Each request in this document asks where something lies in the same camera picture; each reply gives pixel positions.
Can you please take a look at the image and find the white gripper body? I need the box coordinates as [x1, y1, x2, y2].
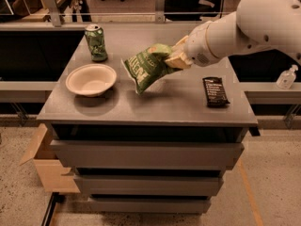
[183, 21, 219, 67]

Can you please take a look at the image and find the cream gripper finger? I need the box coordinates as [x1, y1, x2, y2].
[172, 36, 188, 52]
[165, 52, 192, 69]

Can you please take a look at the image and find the green jalapeno chip bag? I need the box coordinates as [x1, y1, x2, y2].
[122, 43, 178, 94]

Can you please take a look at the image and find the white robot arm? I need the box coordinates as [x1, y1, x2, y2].
[165, 0, 301, 69]

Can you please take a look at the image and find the white paper bowl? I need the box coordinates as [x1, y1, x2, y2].
[65, 64, 117, 97]

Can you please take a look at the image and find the black snack bar wrapper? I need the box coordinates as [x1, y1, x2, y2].
[202, 77, 230, 107]

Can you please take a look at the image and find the green soda can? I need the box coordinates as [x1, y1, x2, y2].
[85, 24, 108, 62]

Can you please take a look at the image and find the grey drawer cabinet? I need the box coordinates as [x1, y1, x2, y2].
[39, 24, 257, 214]

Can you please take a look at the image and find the clear sanitizer bottle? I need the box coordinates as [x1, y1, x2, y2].
[277, 65, 298, 89]

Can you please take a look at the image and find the metal railing with posts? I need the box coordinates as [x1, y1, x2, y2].
[0, 0, 240, 27]

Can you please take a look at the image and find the cardboard box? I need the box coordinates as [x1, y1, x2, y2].
[20, 123, 79, 193]

